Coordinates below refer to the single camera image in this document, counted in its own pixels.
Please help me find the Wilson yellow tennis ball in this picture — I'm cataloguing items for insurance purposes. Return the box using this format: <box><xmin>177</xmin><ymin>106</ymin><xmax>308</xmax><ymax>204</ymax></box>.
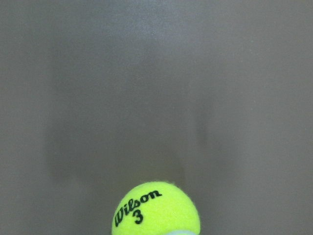
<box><xmin>112</xmin><ymin>182</ymin><xmax>201</xmax><ymax>235</ymax></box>

